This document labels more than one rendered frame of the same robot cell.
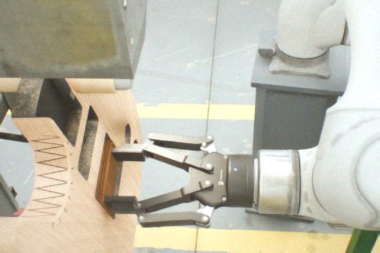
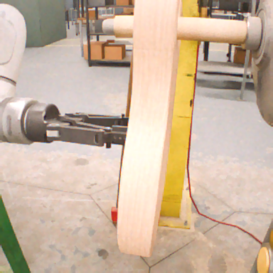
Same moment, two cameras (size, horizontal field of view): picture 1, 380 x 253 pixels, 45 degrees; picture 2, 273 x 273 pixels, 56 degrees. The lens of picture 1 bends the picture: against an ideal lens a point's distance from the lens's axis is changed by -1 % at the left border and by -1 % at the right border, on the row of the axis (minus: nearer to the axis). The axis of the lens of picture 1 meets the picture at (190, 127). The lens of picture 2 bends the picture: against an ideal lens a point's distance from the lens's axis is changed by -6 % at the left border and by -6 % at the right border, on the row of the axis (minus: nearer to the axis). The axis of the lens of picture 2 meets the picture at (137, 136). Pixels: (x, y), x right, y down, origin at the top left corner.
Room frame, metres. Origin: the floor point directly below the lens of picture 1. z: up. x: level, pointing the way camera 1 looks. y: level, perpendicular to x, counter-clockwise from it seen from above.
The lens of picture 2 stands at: (0.83, 0.12, 1.29)
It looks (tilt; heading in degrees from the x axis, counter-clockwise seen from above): 28 degrees down; 181
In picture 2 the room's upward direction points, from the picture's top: straight up
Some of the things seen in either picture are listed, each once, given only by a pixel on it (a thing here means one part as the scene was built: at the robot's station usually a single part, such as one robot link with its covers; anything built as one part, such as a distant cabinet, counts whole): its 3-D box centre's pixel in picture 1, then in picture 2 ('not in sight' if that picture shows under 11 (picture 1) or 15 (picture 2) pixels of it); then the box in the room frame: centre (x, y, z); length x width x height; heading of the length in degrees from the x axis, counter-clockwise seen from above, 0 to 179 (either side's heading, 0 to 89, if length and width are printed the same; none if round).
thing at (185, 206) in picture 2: not in sight; (161, 201); (-0.57, 0.25, 0.02); 0.40 x 0.40 x 0.02; 81
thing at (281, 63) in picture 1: (294, 50); not in sight; (1.12, -0.34, 0.73); 0.22 x 0.18 x 0.06; 73
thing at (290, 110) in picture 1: (290, 133); not in sight; (1.11, -0.36, 0.35); 0.28 x 0.28 x 0.70; 73
